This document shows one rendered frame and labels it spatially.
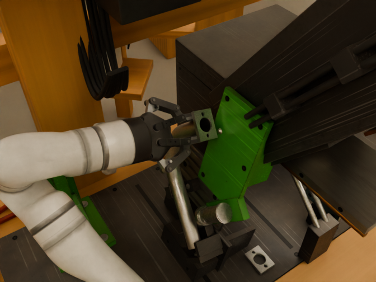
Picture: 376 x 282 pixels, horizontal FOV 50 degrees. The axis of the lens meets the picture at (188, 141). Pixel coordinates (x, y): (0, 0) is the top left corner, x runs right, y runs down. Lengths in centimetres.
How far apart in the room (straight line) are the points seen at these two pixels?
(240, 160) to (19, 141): 36
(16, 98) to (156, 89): 94
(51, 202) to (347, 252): 66
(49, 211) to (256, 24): 63
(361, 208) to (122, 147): 42
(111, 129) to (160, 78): 231
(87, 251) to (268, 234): 50
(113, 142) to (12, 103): 233
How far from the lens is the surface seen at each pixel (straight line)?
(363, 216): 75
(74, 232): 57
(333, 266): 96
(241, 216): 75
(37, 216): 57
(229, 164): 74
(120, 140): 62
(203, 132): 71
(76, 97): 90
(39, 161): 57
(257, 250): 93
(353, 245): 100
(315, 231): 86
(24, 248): 99
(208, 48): 87
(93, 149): 61
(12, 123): 276
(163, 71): 299
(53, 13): 80
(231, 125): 71
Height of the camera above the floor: 170
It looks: 44 degrees down
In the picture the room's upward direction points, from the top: straight up
